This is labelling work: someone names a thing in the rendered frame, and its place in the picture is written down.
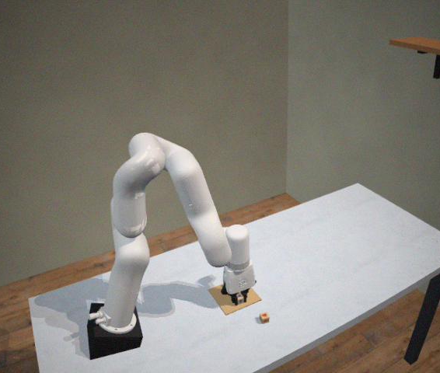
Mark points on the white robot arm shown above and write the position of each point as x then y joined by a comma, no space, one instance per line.
222,246

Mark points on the tan square mat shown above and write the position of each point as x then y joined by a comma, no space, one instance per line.
225,302

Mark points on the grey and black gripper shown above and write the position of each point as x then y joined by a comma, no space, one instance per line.
238,281

